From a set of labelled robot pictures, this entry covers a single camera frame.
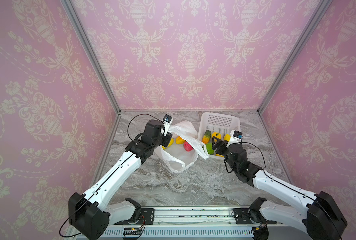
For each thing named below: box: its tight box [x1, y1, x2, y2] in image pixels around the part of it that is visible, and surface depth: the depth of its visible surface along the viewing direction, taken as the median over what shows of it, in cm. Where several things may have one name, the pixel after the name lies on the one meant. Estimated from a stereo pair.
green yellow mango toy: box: [202, 129, 212, 144], surface depth 102 cm
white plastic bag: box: [154, 120, 210, 174], surface depth 79 cm
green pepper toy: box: [205, 142, 214, 155], surface depth 77 cm
